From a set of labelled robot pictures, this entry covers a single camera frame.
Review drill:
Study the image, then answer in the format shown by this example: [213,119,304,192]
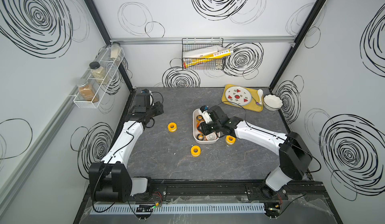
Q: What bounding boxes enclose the spice jar brown contents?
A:
[77,78,99,103]

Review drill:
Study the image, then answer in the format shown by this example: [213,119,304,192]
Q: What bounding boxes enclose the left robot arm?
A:
[88,101,164,203]

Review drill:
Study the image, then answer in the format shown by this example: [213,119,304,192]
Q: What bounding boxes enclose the white spoon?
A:
[257,89,264,106]

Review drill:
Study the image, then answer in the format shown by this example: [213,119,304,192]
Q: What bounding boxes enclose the yellow white box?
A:
[182,45,234,70]

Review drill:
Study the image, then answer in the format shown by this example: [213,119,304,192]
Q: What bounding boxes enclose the spice jar pale contents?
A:
[110,41,121,60]

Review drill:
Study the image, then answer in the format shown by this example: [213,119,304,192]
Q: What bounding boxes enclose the watermelon pattern plate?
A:
[224,86,253,106]

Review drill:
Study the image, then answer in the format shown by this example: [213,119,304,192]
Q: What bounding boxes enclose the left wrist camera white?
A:
[141,89,153,108]

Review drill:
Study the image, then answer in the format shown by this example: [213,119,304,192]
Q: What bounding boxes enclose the spice jar black lid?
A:
[89,61,109,85]

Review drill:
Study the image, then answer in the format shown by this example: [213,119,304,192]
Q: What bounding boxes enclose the white wire spice rack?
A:
[73,44,125,114]

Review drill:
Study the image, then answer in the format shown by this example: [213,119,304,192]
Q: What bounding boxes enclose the white scalloped bowl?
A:
[263,95,283,111]

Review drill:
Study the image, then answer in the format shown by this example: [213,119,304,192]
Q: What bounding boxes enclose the white slotted cable duct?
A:
[90,203,266,215]

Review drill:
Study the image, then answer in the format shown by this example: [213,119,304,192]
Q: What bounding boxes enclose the black wire wall basket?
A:
[181,37,224,70]

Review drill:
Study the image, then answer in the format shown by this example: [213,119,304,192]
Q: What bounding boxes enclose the yellow sealing tape roll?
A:
[167,122,177,133]
[190,146,201,157]
[226,135,236,145]

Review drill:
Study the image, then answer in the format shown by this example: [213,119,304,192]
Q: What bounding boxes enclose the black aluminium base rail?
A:
[84,178,326,203]

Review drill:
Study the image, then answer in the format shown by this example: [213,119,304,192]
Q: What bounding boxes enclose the white plastic storage box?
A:
[192,109,221,144]

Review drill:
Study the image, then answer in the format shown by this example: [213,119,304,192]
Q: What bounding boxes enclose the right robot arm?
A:
[198,106,313,199]

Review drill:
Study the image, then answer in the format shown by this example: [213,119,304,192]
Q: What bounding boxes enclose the yellow black tape roll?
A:
[196,115,204,123]
[196,134,206,141]

